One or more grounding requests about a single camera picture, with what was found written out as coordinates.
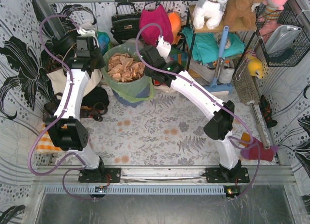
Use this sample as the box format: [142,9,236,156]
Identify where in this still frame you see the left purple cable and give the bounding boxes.
[28,14,94,200]

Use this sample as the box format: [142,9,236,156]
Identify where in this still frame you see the orange plush toy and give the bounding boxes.
[168,12,181,40]

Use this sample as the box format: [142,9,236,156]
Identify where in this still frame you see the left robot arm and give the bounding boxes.
[46,36,104,170]

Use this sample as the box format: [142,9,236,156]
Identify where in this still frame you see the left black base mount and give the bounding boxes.
[78,168,121,183]

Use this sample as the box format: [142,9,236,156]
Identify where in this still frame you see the magenta fabric bag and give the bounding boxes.
[139,4,174,47]

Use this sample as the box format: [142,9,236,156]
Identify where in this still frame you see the silver foil pouch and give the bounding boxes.
[265,25,302,54]

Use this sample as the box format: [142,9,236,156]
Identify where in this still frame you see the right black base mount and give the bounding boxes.
[203,167,250,183]

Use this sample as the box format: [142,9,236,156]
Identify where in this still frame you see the teal folded cloth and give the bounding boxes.
[191,33,245,64]

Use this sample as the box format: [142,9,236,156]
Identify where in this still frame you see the pink plush toy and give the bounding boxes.
[263,0,287,16]

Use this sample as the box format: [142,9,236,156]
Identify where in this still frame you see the red purple sock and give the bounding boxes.
[239,137,279,162]

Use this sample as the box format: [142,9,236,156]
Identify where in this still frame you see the brown leather strap bag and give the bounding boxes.
[42,93,108,122]

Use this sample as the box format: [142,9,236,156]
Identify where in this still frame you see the black hat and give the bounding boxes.
[52,30,78,56]

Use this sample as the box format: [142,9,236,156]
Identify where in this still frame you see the black wire basket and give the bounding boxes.
[256,3,310,67]

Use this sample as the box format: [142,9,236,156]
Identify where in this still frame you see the orange checkered cloth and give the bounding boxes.
[36,131,63,154]

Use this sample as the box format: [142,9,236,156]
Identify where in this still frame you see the yellow plush duck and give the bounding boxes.
[245,51,264,79]

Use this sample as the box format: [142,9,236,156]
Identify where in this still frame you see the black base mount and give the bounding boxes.
[203,167,250,183]
[78,168,121,183]

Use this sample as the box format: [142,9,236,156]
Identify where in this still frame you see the rainbow striped bag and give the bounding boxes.
[152,48,188,87]

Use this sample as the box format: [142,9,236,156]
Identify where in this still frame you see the brown teddy bear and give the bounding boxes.
[223,0,265,29]

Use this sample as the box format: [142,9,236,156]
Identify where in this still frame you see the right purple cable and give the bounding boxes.
[135,23,261,199]

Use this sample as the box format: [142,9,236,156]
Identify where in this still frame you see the purple cable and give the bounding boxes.
[135,23,261,199]
[28,14,94,200]

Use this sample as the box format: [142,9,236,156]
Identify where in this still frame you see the green trash bag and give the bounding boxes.
[101,44,155,103]

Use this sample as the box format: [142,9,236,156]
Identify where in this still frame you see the crumpled brown paper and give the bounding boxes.
[108,53,145,82]

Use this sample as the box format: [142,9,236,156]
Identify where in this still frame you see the cream canvas tote bag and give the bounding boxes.
[46,56,102,99]

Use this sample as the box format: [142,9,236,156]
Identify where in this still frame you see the aluminium front rail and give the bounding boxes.
[33,165,296,185]

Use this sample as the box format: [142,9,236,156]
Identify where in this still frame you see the blue floor squeegee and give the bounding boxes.
[208,26,232,96]

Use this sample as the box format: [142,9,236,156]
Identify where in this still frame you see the white sneakers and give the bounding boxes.
[189,60,234,84]

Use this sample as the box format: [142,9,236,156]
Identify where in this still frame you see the blue trash bin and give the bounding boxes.
[109,76,154,107]

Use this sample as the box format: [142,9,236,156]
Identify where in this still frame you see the black leather handbag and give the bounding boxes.
[110,2,141,44]

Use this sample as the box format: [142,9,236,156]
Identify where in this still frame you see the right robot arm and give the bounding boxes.
[137,46,241,173]

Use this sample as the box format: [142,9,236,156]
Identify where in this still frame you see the colourful printed bag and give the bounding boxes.
[97,32,113,55]

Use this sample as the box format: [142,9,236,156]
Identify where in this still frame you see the white plush dog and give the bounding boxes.
[193,0,228,30]

